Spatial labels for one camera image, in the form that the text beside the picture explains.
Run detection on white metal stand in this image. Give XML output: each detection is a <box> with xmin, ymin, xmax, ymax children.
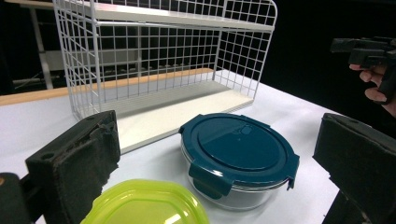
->
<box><xmin>4</xmin><ymin>0</ymin><xmax>64</xmax><ymax>91</ymax></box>

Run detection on white table sheet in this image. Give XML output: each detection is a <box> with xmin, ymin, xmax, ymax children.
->
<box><xmin>0</xmin><ymin>68</ymin><xmax>347</xmax><ymax>224</ymax></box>

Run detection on container with green lid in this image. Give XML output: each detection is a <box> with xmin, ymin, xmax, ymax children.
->
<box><xmin>79</xmin><ymin>178</ymin><xmax>210</xmax><ymax>224</ymax></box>

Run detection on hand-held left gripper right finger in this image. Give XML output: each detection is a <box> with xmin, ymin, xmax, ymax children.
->
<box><xmin>312</xmin><ymin>112</ymin><xmax>396</xmax><ymax>224</ymax></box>

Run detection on glass container with blue lid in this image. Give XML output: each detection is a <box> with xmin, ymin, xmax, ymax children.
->
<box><xmin>178</xmin><ymin>112</ymin><xmax>301</xmax><ymax>212</ymax></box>

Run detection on white wire shelf rack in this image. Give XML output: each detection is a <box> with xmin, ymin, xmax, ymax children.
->
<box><xmin>51</xmin><ymin>0</ymin><xmax>278</xmax><ymax>156</ymax></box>

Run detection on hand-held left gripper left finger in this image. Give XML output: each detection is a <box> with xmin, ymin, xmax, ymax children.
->
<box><xmin>25</xmin><ymin>109</ymin><xmax>121</xmax><ymax>224</ymax></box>

